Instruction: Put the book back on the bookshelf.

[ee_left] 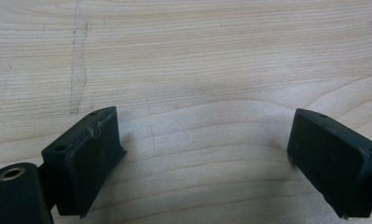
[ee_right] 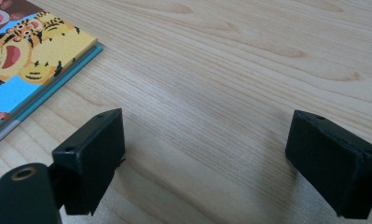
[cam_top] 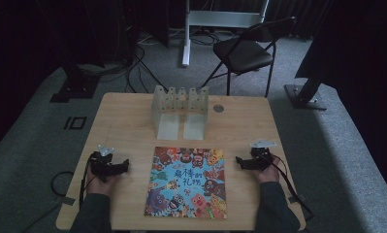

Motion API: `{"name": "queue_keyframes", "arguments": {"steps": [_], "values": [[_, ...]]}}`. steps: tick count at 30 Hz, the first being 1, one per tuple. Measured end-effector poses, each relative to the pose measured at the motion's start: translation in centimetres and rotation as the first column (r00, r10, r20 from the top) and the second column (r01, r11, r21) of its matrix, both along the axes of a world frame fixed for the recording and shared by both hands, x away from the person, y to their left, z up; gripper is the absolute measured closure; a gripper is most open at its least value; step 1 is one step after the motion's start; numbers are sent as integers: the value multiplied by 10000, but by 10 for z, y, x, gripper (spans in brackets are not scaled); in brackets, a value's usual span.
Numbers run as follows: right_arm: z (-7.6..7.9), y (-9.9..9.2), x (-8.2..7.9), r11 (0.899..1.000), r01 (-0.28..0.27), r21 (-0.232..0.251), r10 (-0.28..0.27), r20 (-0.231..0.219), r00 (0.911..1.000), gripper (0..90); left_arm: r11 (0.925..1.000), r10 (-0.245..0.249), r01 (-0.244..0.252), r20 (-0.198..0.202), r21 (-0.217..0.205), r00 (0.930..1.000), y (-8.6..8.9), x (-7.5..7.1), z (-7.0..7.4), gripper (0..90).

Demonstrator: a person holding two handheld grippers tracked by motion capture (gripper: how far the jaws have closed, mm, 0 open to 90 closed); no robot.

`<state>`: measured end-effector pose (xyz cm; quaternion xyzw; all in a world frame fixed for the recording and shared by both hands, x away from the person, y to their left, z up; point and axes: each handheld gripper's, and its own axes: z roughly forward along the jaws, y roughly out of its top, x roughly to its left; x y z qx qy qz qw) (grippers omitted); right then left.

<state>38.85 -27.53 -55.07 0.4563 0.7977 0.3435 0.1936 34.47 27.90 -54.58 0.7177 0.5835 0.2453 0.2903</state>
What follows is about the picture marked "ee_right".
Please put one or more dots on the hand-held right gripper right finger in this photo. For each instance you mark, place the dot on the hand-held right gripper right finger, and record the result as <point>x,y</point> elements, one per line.
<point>333,168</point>

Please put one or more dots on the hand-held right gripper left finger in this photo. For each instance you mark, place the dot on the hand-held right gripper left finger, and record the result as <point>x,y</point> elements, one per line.
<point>90,165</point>

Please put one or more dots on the colourful animal picture book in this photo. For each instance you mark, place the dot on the colourful animal picture book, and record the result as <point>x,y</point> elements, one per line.
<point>22,62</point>

